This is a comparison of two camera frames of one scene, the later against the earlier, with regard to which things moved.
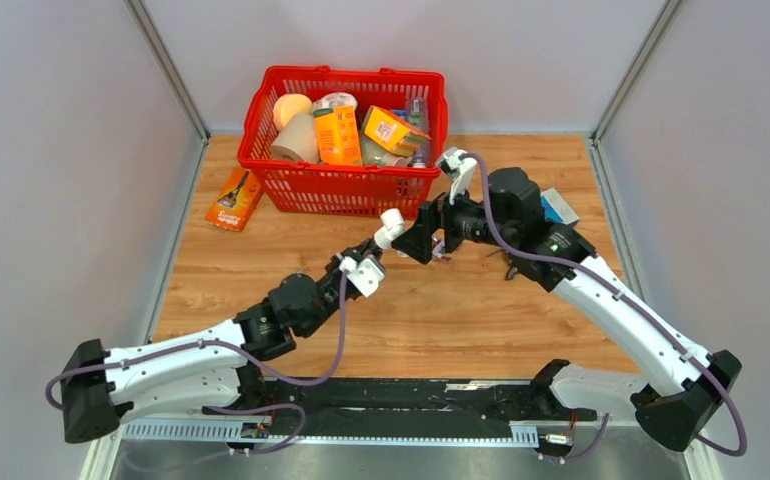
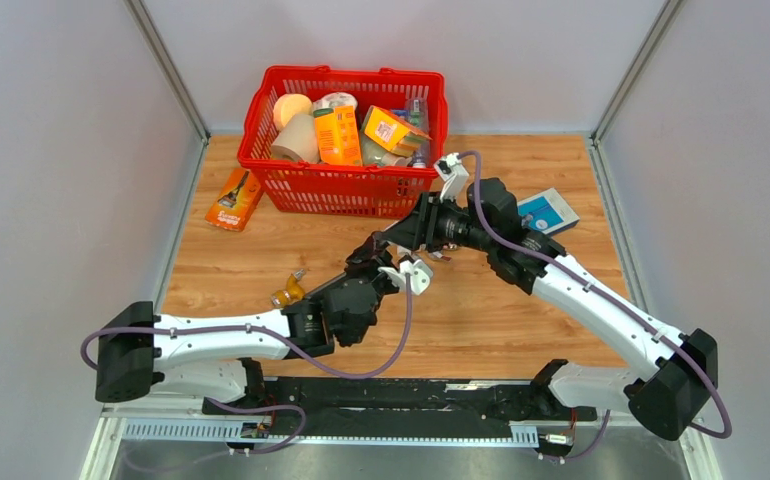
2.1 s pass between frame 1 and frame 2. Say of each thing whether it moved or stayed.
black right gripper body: stayed
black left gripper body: moved
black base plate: stayed
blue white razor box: stayed
